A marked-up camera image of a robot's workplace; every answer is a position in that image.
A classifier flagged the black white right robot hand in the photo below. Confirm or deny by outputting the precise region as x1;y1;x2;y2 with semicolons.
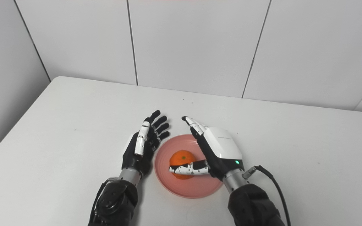
169;116;244;182

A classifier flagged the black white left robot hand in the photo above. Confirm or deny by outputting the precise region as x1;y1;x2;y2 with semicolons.
122;110;171;178

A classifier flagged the orange fruit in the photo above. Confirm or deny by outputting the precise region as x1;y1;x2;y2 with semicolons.
169;150;197;180

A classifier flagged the pink round plate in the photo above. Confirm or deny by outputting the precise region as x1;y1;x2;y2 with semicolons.
154;134;228;199

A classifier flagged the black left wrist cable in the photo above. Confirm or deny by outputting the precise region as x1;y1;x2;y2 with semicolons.
90;177;118;217

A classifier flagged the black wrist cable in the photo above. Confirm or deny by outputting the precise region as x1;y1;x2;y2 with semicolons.
90;177;118;217
242;165;291;226

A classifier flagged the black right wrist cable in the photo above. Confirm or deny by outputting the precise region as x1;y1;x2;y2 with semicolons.
242;165;291;226

